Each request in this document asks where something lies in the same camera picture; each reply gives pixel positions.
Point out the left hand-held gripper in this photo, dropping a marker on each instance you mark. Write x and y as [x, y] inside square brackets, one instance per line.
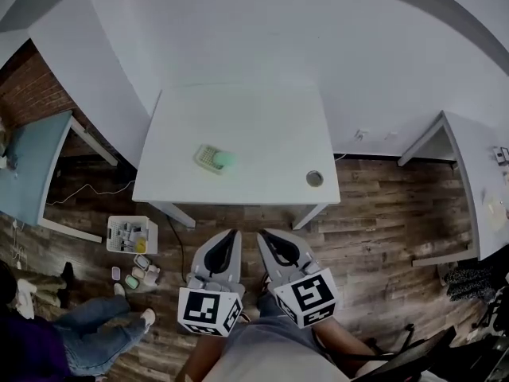
[207, 310]

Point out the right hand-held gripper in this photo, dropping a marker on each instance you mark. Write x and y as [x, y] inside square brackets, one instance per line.
[310, 297]

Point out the green bar of soap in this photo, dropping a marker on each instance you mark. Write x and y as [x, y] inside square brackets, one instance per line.
[226, 160]

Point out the person's right forearm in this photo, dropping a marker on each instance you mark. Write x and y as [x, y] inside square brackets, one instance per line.
[338, 340]

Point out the person's left forearm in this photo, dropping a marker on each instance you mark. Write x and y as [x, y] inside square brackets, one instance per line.
[200, 356]

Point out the white rimmed soap dish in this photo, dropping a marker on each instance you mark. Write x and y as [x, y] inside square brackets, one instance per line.
[141, 261]

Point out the peach soap dish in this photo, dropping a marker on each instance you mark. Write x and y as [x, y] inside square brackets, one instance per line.
[137, 272]

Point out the green soap dish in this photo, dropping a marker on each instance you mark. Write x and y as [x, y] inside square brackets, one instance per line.
[132, 281]

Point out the pale perforated soap dish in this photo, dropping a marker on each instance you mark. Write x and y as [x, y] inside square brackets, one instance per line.
[203, 155]

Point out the small white container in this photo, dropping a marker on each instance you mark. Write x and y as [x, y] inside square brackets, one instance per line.
[152, 279]

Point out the person's grey clothing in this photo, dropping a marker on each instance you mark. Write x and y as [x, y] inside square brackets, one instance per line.
[274, 348]

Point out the white plastic storage basket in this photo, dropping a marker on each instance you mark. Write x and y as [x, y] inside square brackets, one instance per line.
[115, 233]

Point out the white square table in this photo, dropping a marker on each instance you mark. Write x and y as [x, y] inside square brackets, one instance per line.
[246, 125]

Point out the black office chair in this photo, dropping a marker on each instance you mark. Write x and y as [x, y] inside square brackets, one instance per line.
[417, 356]

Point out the olive green cloth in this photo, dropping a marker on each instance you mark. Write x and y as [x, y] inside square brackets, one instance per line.
[41, 287]

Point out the black fuzzy cloth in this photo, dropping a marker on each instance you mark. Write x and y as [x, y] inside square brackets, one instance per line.
[467, 285]

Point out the blue topped table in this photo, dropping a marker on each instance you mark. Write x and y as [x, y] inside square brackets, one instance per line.
[36, 161]

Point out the long white table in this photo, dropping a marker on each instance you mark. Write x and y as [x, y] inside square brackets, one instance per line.
[477, 165]

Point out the small dark device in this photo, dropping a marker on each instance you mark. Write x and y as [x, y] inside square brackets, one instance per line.
[501, 154]

